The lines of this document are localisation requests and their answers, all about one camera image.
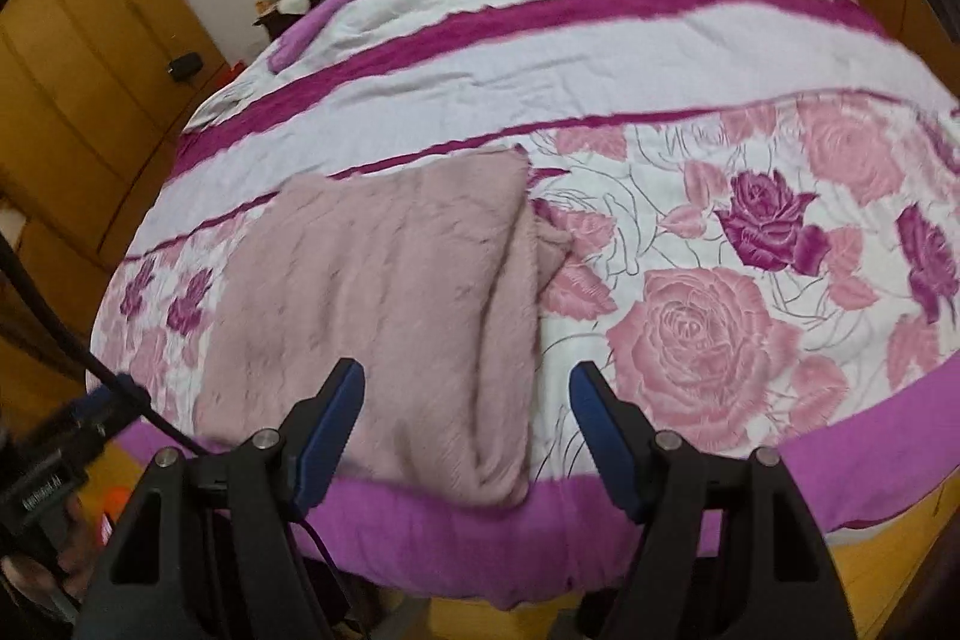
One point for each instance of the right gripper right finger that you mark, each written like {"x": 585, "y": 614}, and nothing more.
{"x": 728, "y": 547}

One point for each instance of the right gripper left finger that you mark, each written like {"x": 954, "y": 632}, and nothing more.
{"x": 205, "y": 546}

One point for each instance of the pink knitted sweater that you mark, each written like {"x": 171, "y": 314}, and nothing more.
{"x": 430, "y": 278}

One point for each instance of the person's left hand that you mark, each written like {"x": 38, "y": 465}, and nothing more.
{"x": 79, "y": 555}

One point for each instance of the floral pink white duvet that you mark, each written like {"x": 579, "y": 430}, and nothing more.
{"x": 744, "y": 211}

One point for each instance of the orange wooden wardrobe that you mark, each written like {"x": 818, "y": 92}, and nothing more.
{"x": 89, "y": 121}

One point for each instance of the black wardrobe door device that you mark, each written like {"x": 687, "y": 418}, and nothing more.
{"x": 185, "y": 67}

